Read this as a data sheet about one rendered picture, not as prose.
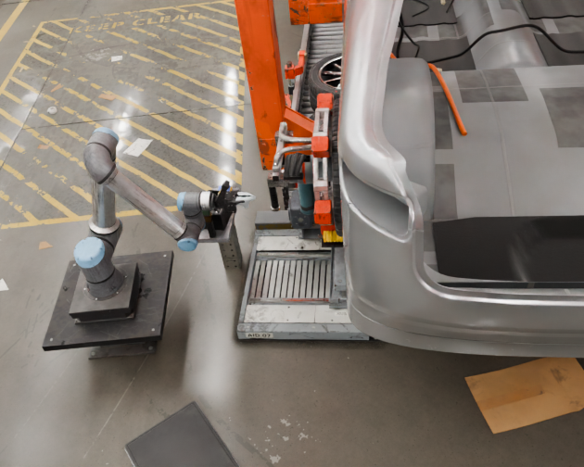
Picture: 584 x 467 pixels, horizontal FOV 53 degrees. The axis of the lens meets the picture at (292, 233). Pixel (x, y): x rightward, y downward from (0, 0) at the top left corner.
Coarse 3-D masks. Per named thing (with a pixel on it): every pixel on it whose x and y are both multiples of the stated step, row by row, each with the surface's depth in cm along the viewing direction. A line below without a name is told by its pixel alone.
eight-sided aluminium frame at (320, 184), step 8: (320, 112) 273; (328, 112) 273; (320, 120) 284; (328, 120) 272; (328, 128) 297; (320, 184) 259; (328, 184) 262; (328, 192) 308; (320, 224) 285; (328, 224) 287
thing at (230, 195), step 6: (228, 192) 282; (234, 192) 282; (210, 198) 280; (216, 198) 282; (222, 198) 279; (228, 198) 278; (234, 198) 278; (210, 204) 280; (216, 204) 283; (222, 204) 282; (228, 204) 279; (216, 210) 285; (228, 210) 283; (234, 210) 282
